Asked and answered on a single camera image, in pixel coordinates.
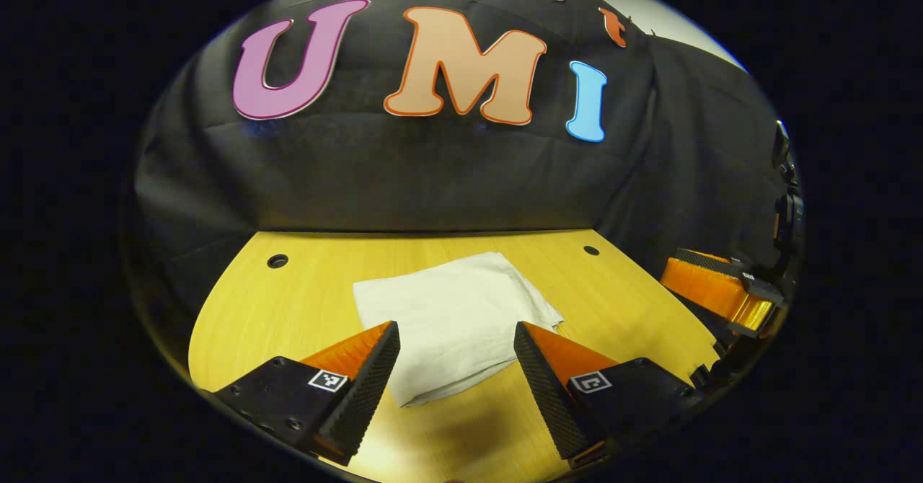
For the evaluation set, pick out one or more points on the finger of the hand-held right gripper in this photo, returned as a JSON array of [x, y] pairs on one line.
[[710, 292]]

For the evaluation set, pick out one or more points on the cream white jeans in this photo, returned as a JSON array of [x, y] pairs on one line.
[[447, 310]]

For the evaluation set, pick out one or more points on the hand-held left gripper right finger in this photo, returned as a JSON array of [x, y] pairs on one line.
[[548, 396]]

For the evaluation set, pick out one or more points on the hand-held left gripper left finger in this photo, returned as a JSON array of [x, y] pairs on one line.
[[368, 389]]

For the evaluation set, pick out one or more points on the black backdrop cloth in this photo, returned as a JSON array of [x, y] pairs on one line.
[[433, 180]]

